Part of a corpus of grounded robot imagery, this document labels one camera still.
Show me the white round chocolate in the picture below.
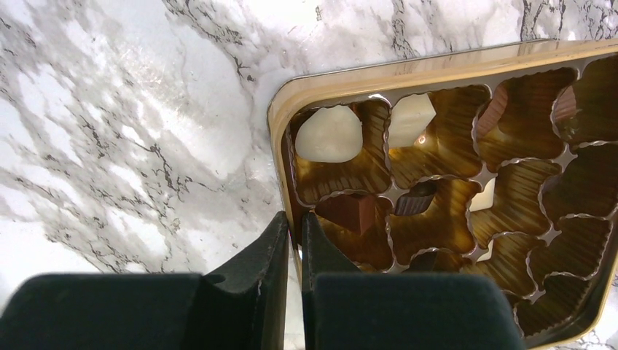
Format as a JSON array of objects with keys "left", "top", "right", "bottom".
[{"left": 295, "top": 106, "right": 363, "bottom": 163}]

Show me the white square chocolate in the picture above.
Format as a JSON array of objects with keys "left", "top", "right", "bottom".
[
  {"left": 388, "top": 93, "right": 437, "bottom": 149},
  {"left": 469, "top": 178, "right": 496, "bottom": 212}
]

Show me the gold chocolate box tray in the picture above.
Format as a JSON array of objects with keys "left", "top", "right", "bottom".
[{"left": 267, "top": 39, "right": 617, "bottom": 349}]

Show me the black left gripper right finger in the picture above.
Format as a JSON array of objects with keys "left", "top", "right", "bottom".
[{"left": 301, "top": 213, "right": 525, "bottom": 349}]

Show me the dark brown chocolate front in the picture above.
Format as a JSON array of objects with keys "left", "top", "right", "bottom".
[{"left": 314, "top": 194, "right": 376, "bottom": 234}]

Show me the dark fluted cup chocolate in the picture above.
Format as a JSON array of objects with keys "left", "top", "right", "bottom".
[{"left": 393, "top": 182, "right": 437, "bottom": 217}]

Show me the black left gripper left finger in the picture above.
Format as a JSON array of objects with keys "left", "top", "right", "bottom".
[{"left": 1, "top": 212, "right": 289, "bottom": 349}]

